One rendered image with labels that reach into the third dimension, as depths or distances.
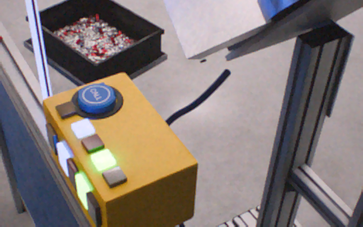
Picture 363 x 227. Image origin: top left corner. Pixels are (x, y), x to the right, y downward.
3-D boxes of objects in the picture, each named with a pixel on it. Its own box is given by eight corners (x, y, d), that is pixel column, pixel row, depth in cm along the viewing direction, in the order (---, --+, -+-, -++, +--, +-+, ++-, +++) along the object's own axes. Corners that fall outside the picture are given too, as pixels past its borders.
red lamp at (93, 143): (105, 148, 51) (105, 144, 51) (88, 154, 51) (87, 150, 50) (97, 136, 53) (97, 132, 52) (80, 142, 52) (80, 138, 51)
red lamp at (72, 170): (82, 191, 53) (79, 171, 51) (76, 193, 53) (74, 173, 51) (74, 176, 54) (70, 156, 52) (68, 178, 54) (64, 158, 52)
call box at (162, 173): (194, 226, 57) (200, 159, 50) (110, 267, 53) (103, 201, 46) (127, 135, 68) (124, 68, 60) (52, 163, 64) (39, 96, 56)
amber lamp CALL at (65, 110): (78, 114, 55) (77, 110, 54) (62, 120, 54) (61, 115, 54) (71, 104, 56) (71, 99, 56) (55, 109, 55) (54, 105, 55)
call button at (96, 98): (123, 110, 56) (122, 98, 55) (87, 123, 55) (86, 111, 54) (106, 89, 59) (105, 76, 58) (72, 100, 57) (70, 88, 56)
